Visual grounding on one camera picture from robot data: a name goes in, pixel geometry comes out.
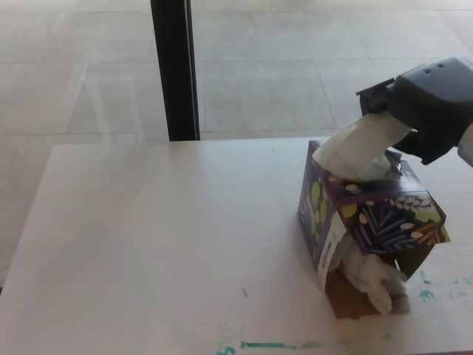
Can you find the black vertical window post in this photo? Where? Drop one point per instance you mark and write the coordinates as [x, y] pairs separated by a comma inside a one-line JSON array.
[[174, 70]]

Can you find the white pulled facial tissue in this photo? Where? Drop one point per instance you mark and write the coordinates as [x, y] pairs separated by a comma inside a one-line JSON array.
[[354, 144]]

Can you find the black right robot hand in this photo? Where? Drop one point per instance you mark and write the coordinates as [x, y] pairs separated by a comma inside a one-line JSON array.
[[432, 100]]

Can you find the crumpled white tissue wad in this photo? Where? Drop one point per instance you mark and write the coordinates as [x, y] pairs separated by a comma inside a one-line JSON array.
[[369, 277]]

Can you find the purple floral tissue box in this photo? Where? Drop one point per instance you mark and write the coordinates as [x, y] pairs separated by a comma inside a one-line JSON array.
[[377, 225]]

